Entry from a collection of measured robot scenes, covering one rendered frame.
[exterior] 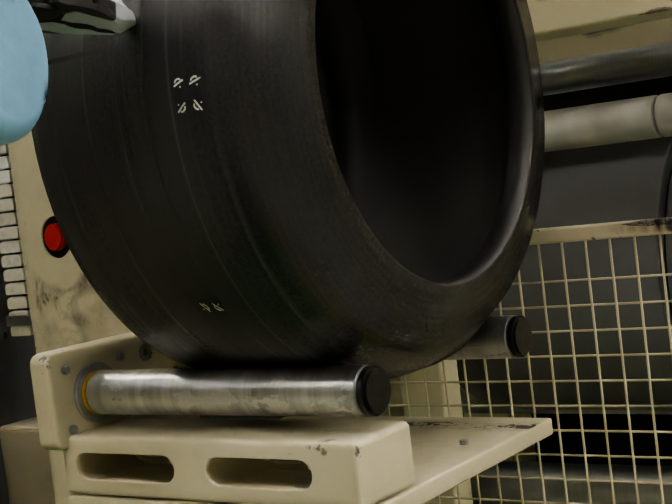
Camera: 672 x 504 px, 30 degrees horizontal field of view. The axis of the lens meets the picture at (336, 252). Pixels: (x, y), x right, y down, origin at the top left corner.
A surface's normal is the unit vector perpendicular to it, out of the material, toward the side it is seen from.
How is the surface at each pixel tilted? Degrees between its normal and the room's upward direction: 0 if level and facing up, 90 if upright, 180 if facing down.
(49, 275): 90
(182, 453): 90
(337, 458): 90
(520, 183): 55
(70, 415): 90
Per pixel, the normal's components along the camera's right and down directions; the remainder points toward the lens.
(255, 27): 0.12, -0.07
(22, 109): 0.95, -0.04
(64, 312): -0.57, 0.11
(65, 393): 0.81, -0.07
